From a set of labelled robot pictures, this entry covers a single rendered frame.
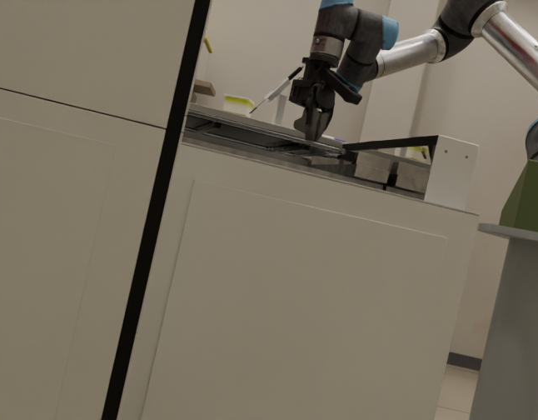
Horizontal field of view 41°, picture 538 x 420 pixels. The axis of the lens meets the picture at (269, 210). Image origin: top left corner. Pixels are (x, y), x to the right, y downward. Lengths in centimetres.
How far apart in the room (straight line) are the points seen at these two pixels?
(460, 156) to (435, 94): 342
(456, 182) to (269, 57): 345
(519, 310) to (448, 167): 44
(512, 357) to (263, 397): 67
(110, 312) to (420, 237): 62
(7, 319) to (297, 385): 56
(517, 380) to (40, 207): 117
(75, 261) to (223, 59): 388
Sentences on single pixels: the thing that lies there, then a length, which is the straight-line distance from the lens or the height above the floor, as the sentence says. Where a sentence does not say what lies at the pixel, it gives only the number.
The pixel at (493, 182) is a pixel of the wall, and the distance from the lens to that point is 495.
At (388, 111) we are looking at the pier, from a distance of 467.
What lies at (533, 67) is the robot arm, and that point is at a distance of 191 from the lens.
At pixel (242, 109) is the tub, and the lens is 203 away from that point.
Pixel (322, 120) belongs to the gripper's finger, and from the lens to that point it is 168.
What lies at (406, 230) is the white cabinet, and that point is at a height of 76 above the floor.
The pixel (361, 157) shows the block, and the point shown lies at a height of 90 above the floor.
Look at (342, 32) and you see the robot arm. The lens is 171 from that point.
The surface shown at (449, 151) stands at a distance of 149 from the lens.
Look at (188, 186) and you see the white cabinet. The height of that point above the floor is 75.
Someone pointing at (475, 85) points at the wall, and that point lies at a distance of 499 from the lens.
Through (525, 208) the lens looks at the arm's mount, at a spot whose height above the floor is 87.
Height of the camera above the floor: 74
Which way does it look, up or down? level
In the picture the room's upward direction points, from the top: 13 degrees clockwise
